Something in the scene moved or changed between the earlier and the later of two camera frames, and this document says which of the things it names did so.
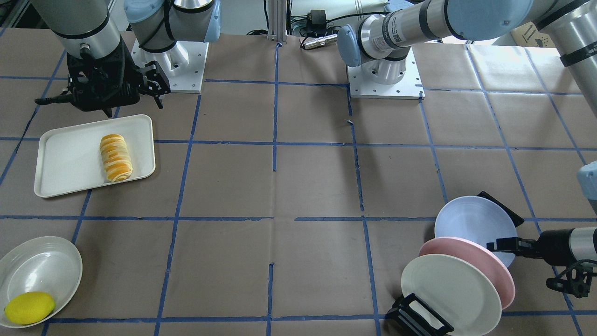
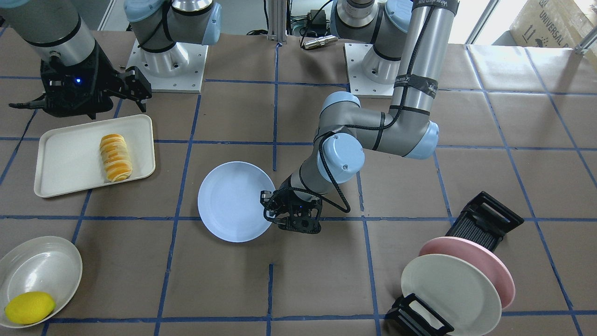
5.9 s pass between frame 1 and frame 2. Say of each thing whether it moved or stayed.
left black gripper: moved
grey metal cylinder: stayed
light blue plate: moved
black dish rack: stayed
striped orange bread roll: stayed
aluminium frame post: stayed
